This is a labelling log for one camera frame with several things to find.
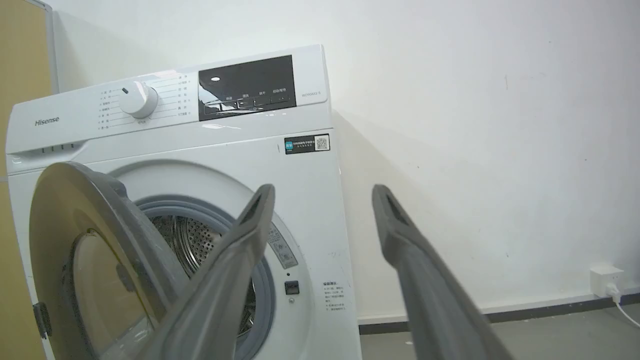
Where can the yellow wooden panel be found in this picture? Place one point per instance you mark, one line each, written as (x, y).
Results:
(22, 150)

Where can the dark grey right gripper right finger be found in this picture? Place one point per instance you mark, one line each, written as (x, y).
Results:
(425, 295)

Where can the white Hisense washing machine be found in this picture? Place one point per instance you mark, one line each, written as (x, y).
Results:
(210, 145)

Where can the white program dial knob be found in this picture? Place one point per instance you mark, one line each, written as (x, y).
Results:
(138, 99)

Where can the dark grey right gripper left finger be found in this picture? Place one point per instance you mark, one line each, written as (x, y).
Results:
(220, 295)

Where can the round grey washing machine door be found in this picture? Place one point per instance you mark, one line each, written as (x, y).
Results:
(95, 260)

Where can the white wall power socket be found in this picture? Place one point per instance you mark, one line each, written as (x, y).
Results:
(606, 280)

